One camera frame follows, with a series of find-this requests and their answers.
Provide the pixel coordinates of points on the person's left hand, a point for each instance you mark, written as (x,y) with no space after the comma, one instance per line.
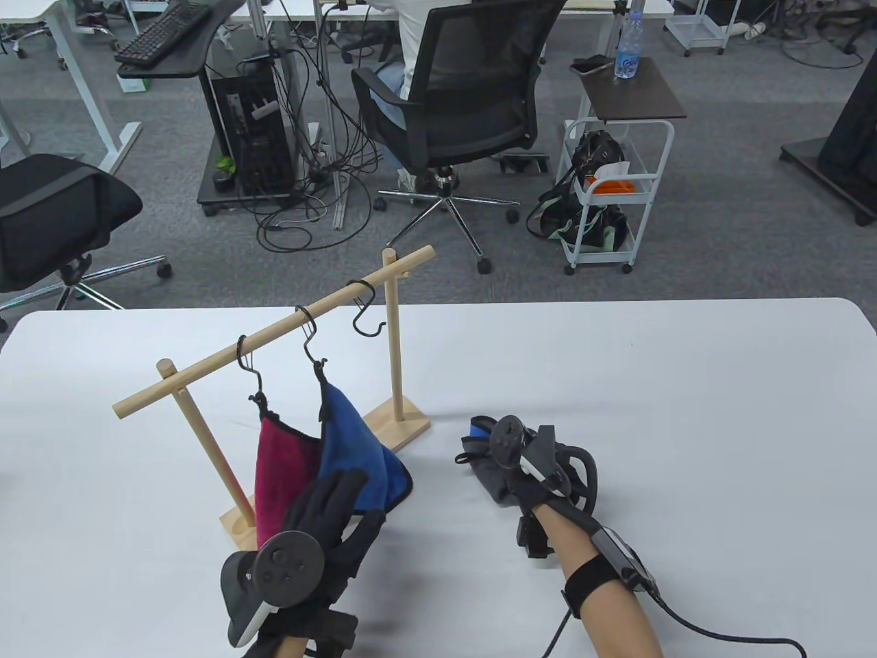
(342,521)

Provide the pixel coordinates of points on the person's right hand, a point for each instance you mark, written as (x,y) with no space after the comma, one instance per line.
(531,495)

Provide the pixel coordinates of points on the grey hand towel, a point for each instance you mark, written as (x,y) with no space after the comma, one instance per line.
(488,481)

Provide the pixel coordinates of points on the blue hand towel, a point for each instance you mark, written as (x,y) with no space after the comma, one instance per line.
(349,445)

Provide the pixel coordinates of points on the red hand towel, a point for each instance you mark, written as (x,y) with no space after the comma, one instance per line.
(281,473)

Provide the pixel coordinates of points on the black s-hook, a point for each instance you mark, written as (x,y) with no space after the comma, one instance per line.
(255,373)
(357,322)
(310,343)

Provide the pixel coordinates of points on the person's right forearm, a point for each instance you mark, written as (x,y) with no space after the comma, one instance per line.
(616,624)

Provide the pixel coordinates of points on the person's left forearm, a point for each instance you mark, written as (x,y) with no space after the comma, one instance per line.
(293,650)

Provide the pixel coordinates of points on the wooden towel rack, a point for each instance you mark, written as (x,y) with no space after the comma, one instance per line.
(274,334)

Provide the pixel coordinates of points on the black handheld controller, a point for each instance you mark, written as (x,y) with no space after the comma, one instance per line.
(288,565)
(508,442)

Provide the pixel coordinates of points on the black wrist sensor box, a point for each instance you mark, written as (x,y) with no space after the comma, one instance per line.
(623,555)

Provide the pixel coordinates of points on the black and green bag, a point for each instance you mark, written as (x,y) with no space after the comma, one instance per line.
(589,223)

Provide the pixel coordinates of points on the orange tray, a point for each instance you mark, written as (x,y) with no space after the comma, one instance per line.
(613,185)

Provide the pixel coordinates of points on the white rolling cart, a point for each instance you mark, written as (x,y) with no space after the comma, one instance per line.
(647,178)

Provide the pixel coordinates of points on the small potted plant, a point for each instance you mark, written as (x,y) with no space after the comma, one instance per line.
(223,175)

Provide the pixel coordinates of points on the black computer tower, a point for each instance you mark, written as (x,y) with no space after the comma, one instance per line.
(250,137)

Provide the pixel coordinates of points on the black mesh office chair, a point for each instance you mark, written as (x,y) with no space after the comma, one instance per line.
(473,89)

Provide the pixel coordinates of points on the brown side table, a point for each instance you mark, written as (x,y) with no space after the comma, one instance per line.
(634,92)

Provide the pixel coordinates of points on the black padded office chair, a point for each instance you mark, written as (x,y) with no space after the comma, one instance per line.
(48,212)

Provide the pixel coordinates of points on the black smartphone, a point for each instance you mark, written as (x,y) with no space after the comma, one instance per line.
(590,65)

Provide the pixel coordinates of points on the clear water bottle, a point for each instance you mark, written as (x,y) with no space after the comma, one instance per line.
(628,51)

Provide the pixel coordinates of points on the black floor stand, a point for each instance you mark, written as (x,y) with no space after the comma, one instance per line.
(849,144)

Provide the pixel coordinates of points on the green box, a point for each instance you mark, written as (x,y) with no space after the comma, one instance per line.
(133,83)

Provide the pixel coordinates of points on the black curved desk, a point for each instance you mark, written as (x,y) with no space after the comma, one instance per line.
(205,55)

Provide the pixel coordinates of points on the black keyboard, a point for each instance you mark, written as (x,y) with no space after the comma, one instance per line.
(161,34)

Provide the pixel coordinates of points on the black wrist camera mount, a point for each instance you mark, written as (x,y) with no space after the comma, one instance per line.
(336,627)
(534,538)

